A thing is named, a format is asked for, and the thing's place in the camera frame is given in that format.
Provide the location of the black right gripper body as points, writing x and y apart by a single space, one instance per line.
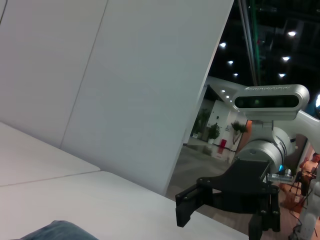
245 187

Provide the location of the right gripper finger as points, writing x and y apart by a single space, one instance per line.
192 205
256 227

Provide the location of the blue denim shorts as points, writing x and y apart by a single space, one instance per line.
60 231

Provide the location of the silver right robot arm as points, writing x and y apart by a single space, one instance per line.
270 147

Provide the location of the red sign board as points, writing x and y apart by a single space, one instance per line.
222 143

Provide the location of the green potted plant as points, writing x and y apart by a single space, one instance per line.
214 131
200 121
238 127

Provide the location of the seated person in white shirt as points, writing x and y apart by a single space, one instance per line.
310 167

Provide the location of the grey green pillar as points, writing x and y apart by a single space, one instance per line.
250 42

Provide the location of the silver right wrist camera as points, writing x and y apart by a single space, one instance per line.
270 101

